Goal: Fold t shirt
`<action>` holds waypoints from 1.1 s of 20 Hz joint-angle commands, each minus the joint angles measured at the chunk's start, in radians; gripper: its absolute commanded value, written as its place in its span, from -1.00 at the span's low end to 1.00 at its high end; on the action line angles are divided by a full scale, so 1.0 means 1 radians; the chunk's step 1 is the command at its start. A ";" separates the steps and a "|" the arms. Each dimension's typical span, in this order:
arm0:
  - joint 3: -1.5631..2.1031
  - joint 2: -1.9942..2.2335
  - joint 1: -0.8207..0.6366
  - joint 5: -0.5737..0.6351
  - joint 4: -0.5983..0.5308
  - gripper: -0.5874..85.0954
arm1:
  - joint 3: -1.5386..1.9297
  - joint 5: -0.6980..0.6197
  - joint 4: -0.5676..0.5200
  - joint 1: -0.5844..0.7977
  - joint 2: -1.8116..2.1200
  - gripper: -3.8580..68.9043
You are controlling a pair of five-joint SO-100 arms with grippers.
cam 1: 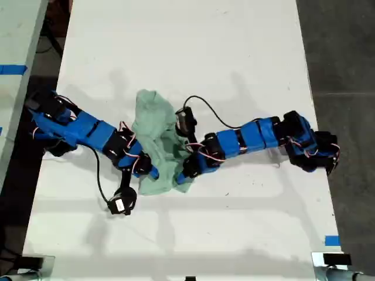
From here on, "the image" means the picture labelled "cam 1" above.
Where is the small black box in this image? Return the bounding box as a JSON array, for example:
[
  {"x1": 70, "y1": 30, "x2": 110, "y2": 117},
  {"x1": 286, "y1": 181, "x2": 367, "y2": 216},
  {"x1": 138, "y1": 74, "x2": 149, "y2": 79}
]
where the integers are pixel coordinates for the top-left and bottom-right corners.
[
  {"x1": 323, "y1": 253, "x2": 353, "y2": 266},
  {"x1": 20, "y1": 256, "x2": 46, "y2": 269}
]

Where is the white side table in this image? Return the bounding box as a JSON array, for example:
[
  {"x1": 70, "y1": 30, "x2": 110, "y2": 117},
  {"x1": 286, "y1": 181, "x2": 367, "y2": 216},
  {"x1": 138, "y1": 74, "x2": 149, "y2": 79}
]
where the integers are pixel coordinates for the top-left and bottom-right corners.
[{"x1": 0, "y1": 0, "x2": 49, "y2": 188}]

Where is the shiny metal table bracket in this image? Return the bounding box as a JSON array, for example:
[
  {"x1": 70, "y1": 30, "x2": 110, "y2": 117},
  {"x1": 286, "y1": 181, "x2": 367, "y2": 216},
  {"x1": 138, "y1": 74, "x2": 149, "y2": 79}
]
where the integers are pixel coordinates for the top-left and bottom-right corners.
[
  {"x1": 311, "y1": 251, "x2": 357, "y2": 281},
  {"x1": 16, "y1": 255, "x2": 56, "y2": 281}
]

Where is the grey pipe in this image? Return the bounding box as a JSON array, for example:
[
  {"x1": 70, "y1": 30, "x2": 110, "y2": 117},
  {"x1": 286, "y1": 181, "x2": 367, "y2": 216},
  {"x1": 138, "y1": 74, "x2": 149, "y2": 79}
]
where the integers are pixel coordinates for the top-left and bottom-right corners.
[
  {"x1": 325, "y1": 266, "x2": 366, "y2": 281},
  {"x1": 0, "y1": 270, "x2": 41, "y2": 281}
]

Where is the long blue tape strip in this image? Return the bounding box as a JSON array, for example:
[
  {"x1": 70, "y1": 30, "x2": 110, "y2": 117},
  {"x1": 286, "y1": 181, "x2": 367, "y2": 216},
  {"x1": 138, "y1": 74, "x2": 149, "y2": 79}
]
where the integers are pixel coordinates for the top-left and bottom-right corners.
[{"x1": 0, "y1": 64, "x2": 29, "y2": 76}]

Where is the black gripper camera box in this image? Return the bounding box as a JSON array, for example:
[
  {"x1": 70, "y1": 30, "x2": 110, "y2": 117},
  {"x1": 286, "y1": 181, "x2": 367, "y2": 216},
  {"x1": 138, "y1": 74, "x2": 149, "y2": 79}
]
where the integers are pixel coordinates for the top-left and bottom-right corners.
[
  {"x1": 174, "y1": 106, "x2": 198, "y2": 138},
  {"x1": 105, "y1": 186, "x2": 138, "y2": 217}
]

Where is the pale green t-shirt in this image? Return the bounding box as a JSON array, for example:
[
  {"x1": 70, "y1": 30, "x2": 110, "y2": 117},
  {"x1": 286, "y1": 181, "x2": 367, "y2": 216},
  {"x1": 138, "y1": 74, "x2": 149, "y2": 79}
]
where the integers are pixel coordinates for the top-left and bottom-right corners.
[{"x1": 130, "y1": 88, "x2": 196, "y2": 196}]

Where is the square blue tape piece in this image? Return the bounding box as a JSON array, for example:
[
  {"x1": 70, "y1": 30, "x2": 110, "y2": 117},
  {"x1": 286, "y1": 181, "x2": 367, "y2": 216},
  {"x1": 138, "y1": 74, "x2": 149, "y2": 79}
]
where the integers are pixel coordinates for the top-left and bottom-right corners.
[{"x1": 324, "y1": 235, "x2": 342, "y2": 247}]

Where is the black floor cable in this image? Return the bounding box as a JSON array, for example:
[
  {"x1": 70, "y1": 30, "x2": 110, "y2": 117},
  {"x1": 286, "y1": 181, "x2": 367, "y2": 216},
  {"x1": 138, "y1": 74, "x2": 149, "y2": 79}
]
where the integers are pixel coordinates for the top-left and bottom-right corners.
[{"x1": 36, "y1": 26, "x2": 64, "y2": 59}]

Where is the black camera cable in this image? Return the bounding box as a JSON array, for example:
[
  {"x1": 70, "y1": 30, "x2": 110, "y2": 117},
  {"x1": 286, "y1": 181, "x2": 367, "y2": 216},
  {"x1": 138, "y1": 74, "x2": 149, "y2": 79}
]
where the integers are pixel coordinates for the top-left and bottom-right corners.
[
  {"x1": 182, "y1": 95, "x2": 246, "y2": 130},
  {"x1": 87, "y1": 145, "x2": 111, "y2": 205}
]

